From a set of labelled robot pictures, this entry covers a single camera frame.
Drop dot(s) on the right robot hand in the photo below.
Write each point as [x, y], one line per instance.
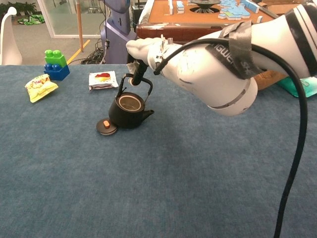
[138, 45]

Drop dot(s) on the small black cast-iron teapot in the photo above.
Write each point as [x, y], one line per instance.
[126, 119]

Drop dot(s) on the black lid with wooden knob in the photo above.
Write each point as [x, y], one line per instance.
[102, 130]

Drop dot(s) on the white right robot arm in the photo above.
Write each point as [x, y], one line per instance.
[210, 74]

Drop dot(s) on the brown wooden mahjong table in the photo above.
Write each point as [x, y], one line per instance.
[173, 29]

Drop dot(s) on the white snack packet red print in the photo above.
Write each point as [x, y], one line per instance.
[102, 80]

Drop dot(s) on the stacked blue-white mahjong tiles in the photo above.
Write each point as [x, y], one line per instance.
[180, 7]

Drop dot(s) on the wooden pole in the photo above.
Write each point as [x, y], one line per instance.
[79, 24]

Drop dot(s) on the blue toy building brick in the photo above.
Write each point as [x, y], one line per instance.
[59, 74]

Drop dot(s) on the green toy building brick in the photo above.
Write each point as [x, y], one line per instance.
[55, 60]

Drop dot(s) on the yellow snack bag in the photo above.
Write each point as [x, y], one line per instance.
[40, 89]

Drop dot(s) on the green bag on floor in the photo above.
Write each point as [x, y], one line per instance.
[32, 19]

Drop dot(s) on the upright white mahjong tile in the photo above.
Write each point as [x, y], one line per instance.
[259, 19]

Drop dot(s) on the white plastic chair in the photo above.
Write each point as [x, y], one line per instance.
[10, 44]

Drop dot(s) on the blue felt table cover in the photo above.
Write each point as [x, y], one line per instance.
[158, 186]

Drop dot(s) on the brown cardboard box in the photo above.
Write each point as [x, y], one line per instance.
[280, 8]

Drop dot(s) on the green wet wipes pack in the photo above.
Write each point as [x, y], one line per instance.
[310, 86]

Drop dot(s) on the blue-grey machine pedestal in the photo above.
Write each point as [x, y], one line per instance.
[119, 42]

